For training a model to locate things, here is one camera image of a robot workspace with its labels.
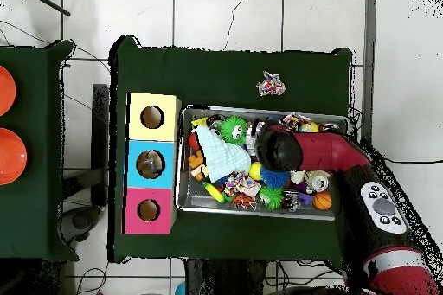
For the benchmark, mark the yellow cheese wedge toy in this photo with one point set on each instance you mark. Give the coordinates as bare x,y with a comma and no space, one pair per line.
199,123

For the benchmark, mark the grey robot toy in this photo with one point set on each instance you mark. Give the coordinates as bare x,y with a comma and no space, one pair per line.
252,136

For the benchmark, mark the wooden box with three holes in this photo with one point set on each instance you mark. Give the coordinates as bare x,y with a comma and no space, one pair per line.
136,170

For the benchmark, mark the orange bowl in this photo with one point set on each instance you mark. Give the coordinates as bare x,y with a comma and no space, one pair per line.
5,91
10,156

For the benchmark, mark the red ball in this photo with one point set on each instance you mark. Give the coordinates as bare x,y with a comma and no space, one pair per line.
193,141

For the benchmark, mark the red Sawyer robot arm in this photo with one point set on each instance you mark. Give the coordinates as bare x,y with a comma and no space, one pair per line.
339,153

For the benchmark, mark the side table with green cloth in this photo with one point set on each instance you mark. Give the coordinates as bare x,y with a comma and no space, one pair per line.
34,198

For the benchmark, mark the orange striped tiger toy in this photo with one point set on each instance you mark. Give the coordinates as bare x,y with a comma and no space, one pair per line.
243,201

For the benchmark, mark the green fuzzy toy with eyes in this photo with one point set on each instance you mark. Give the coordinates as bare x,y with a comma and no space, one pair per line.
234,129

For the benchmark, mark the mint green waffle cloth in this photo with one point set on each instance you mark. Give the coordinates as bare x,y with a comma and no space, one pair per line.
221,153

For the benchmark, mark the small orange basketball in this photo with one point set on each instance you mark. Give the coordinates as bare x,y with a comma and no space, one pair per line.
322,201

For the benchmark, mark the crushed silver can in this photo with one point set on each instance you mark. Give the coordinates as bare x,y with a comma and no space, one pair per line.
318,181

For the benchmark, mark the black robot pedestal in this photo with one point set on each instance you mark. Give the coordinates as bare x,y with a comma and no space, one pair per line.
221,281

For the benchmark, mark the blue spiky ball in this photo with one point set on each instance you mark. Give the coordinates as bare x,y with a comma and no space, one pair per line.
275,179

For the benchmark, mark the black rod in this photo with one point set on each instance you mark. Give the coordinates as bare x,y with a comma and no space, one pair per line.
45,1

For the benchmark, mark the orange plastic building block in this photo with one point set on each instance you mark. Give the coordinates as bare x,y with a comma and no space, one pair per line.
197,165

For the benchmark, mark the yellow ball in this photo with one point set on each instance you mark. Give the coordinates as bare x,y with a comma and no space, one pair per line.
255,171
311,127

